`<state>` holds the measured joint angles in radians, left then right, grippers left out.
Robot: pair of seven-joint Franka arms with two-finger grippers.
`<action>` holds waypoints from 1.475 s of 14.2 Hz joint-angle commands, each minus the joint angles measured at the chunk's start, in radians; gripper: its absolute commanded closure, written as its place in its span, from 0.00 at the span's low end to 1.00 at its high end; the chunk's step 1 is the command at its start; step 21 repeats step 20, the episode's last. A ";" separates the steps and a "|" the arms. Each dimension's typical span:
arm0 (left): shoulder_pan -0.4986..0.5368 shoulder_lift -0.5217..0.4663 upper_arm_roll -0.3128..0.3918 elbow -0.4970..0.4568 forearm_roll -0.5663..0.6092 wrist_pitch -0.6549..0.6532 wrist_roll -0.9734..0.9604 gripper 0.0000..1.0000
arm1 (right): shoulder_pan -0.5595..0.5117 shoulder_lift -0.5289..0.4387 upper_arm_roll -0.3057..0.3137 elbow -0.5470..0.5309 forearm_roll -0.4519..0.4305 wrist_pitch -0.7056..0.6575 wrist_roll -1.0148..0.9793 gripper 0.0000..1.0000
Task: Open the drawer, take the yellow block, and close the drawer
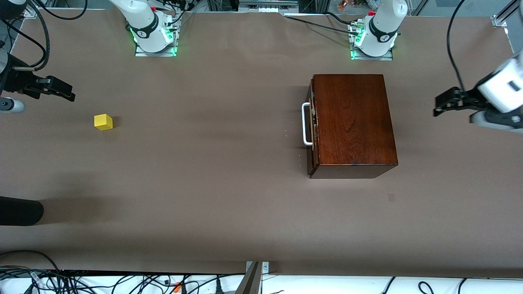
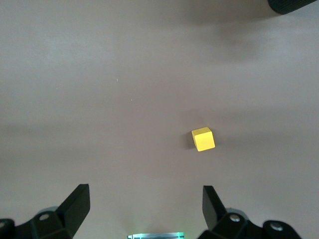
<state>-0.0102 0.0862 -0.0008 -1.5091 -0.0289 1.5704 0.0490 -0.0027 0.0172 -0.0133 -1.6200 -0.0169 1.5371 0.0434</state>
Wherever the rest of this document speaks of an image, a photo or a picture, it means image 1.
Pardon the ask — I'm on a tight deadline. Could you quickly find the wooden drawer with dark face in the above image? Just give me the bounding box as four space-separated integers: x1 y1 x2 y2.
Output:
307 80 318 164

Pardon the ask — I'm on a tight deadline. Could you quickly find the dark metal bar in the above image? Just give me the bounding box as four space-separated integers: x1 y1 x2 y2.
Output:
236 262 262 294

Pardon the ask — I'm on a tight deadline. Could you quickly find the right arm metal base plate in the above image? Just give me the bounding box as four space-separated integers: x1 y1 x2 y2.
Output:
134 10 179 57

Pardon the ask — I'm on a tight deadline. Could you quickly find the aluminium frame profile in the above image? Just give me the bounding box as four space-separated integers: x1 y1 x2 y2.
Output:
492 0 516 28

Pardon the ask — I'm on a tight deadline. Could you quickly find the silver power strip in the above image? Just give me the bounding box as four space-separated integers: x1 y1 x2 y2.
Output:
238 0 299 13

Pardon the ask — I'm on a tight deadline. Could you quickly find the tangled black cable bundle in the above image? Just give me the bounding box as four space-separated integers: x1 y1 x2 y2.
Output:
0 250 246 294

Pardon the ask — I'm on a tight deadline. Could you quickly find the black cylindrical object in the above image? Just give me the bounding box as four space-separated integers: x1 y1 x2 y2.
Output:
0 196 45 226

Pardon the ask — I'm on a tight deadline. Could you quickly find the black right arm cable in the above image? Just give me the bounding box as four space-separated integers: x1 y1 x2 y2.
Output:
6 0 51 70

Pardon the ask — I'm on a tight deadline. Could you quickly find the white metal drawer handle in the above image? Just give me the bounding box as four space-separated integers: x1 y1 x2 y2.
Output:
302 102 315 146

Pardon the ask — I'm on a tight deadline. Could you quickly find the dark brown wooden cabinet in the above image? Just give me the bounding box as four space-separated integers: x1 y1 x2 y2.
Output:
306 73 399 179

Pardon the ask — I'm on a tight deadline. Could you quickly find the yellow block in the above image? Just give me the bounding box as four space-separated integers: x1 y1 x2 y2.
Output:
94 114 114 131

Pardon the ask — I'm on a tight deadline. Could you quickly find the aluminium bracket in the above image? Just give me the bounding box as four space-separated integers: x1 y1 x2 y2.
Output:
246 261 270 275

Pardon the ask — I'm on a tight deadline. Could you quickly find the long black power cable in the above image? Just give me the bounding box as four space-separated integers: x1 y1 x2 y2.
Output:
284 13 361 36

